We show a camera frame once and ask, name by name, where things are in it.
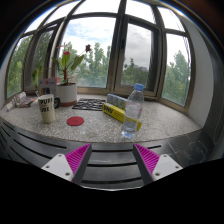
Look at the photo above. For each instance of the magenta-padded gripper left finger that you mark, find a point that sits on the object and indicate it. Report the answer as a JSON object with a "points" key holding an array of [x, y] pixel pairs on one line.
{"points": [[56, 165]]}

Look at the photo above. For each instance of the white mug with black lettering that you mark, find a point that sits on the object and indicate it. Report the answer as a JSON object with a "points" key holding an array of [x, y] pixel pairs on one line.
{"points": [[46, 108]]}

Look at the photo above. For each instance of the dark slatted radiator cover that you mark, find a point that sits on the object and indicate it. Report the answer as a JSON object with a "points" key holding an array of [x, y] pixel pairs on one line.
{"points": [[110, 166]]}

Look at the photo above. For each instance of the long yellow box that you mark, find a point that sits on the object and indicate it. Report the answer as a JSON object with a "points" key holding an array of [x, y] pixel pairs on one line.
{"points": [[113, 111]]}

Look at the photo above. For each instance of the light blue patterned box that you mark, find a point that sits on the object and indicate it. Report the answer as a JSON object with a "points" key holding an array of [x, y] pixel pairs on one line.
{"points": [[116, 100]]}

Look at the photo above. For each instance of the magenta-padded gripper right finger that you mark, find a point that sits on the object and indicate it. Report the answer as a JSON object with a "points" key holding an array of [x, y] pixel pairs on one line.
{"points": [[165, 165]]}

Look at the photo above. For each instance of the potted plant in white pot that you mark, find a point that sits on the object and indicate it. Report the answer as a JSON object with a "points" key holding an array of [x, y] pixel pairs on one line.
{"points": [[66, 95]]}

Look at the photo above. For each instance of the small green leafy plant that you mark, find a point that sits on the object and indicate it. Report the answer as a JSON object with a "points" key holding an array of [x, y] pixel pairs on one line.
{"points": [[36, 76]]}

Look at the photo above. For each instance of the white plastic-wrapped package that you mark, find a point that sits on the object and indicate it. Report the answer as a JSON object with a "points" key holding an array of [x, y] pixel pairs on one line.
{"points": [[16, 100]]}

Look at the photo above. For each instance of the black lettering trivet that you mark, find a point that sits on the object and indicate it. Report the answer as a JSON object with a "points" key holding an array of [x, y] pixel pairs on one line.
{"points": [[88, 104]]}

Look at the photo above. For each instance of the clear blue-capped water bottle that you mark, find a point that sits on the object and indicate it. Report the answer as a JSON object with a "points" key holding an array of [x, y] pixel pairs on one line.
{"points": [[133, 113]]}

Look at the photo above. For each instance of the dark colourful book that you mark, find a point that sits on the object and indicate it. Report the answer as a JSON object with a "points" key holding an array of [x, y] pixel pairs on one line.
{"points": [[28, 102]]}

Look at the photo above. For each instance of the dark-framed bay window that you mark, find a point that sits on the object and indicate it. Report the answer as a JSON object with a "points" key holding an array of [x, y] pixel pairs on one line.
{"points": [[116, 50]]}

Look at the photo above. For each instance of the flat round red coaster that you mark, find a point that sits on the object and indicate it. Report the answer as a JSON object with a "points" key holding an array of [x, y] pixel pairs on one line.
{"points": [[75, 121]]}

